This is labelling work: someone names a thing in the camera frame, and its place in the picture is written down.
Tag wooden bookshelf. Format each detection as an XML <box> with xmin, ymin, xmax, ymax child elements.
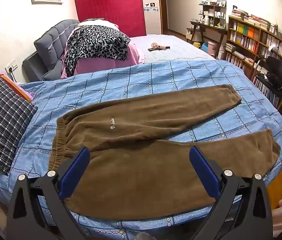
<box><xmin>224</xmin><ymin>15</ymin><xmax>282</xmax><ymax>105</ymax></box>

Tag dark plaid pillow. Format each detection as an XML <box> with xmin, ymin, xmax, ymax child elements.
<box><xmin>0</xmin><ymin>76</ymin><xmax>38</xmax><ymax>175</ymax></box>

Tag red mattress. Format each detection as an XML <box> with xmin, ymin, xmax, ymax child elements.
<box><xmin>74</xmin><ymin>0</ymin><xmax>147</xmax><ymax>37</ymax></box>

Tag lilac striped bed sheet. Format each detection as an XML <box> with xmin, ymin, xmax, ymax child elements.
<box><xmin>130</xmin><ymin>34</ymin><xmax>216</xmax><ymax>64</ymax></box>

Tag wooden desk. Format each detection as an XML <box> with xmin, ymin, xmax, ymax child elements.
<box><xmin>189</xmin><ymin>20</ymin><xmax>229</xmax><ymax>55</ymax></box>

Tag small desktop shelf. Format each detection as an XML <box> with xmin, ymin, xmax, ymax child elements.
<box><xmin>198</xmin><ymin>1</ymin><xmax>227</xmax><ymax>28</ymax></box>

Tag black chair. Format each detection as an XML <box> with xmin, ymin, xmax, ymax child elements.
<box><xmin>253</xmin><ymin>56</ymin><xmax>282</xmax><ymax>105</ymax></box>

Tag grey padded headboard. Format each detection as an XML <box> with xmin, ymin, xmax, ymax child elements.
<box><xmin>22</xmin><ymin>19</ymin><xmax>81</xmax><ymax>82</ymax></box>

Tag pink quilt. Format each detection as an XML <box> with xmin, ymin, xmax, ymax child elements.
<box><xmin>61</xmin><ymin>21</ymin><xmax>145</xmax><ymax>78</ymax></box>

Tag brown fleece pants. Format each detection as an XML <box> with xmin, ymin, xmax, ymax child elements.
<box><xmin>50</xmin><ymin>84</ymin><xmax>281</xmax><ymax>217</ymax></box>

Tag wall socket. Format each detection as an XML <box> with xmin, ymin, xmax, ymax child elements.
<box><xmin>5</xmin><ymin>59</ymin><xmax>18</xmax><ymax>73</ymax></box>

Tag pile of books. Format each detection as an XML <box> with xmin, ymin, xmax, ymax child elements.
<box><xmin>231</xmin><ymin>8</ymin><xmax>271</xmax><ymax>29</ymax></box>

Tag small pink fan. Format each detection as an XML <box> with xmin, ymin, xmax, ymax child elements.
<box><xmin>148</xmin><ymin>43</ymin><xmax>171</xmax><ymax>52</ymax></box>

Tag pink bin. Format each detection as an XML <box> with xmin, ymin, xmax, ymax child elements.
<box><xmin>207</xmin><ymin>41</ymin><xmax>217</xmax><ymax>57</ymax></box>

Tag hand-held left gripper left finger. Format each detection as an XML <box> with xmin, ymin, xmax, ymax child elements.
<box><xmin>6</xmin><ymin>147</ymin><xmax>91</xmax><ymax>240</ymax></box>

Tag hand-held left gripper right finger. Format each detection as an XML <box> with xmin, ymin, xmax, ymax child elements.
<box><xmin>189</xmin><ymin>146</ymin><xmax>274</xmax><ymax>240</ymax></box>

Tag leopard print blanket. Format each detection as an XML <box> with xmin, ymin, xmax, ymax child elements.
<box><xmin>64</xmin><ymin>26</ymin><xmax>131</xmax><ymax>77</ymax></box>

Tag blue checked bedspread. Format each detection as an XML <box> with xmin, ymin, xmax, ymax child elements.
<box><xmin>0</xmin><ymin>59</ymin><xmax>282</xmax><ymax>240</ymax></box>

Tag white cloth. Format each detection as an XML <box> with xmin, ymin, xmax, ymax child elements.
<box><xmin>77</xmin><ymin>19</ymin><xmax>119</xmax><ymax>30</ymax></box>

